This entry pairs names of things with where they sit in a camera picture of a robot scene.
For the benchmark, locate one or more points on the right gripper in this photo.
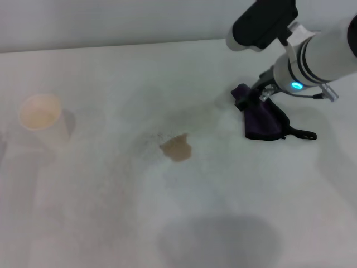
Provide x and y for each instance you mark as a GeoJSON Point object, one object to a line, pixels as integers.
{"type": "Point", "coordinates": [266, 79]}

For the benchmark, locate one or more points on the purple rag with black trim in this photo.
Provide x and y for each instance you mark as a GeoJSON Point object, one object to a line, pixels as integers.
{"type": "Point", "coordinates": [259, 123]}

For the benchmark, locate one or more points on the white paper cup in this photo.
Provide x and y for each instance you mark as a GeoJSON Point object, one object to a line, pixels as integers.
{"type": "Point", "coordinates": [42, 115]}

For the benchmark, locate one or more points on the brown water stain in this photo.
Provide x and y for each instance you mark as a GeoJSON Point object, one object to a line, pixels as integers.
{"type": "Point", "coordinates": [177, 150]}

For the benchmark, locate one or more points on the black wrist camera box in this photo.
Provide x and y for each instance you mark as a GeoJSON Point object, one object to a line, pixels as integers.
{"type": "Point", "coordinates": [262, 22]}

